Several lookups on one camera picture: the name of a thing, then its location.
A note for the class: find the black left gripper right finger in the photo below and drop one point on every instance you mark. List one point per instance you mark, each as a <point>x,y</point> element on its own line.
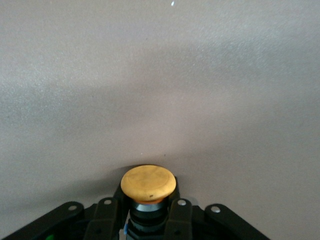
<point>180,220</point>

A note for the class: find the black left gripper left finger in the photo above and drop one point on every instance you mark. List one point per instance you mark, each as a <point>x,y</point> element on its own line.
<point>102,220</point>

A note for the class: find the orange capped black push button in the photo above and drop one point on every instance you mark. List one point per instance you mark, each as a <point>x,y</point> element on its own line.
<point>148,182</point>

